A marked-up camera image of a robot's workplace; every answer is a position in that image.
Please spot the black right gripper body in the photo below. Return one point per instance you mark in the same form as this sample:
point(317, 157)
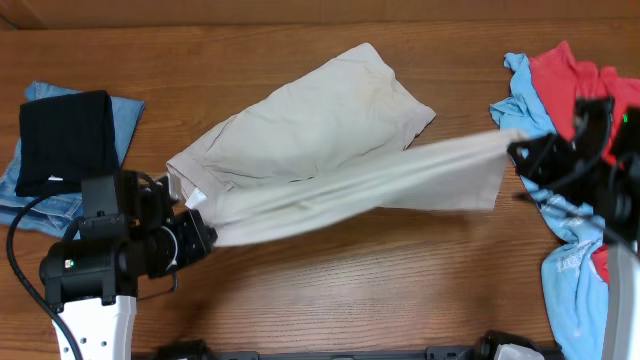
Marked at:
point(555, 162)

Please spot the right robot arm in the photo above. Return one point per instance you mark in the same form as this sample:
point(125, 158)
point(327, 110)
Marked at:
point(619, 208)

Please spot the folded black garment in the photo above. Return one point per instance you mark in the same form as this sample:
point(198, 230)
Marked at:
point(64, 140)

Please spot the light blue shirt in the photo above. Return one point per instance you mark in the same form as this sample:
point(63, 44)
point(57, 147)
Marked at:
point(575, 296)

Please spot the beige khaki shorts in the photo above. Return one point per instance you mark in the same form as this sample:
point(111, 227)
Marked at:
point(330, 145)

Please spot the red shirt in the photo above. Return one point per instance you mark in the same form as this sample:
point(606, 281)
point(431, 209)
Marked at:
point(560, 80)

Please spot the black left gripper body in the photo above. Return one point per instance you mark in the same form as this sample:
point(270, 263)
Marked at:
point(182, 243)

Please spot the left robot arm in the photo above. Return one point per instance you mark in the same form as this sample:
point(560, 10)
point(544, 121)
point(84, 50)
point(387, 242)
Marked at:
point(128, 229)

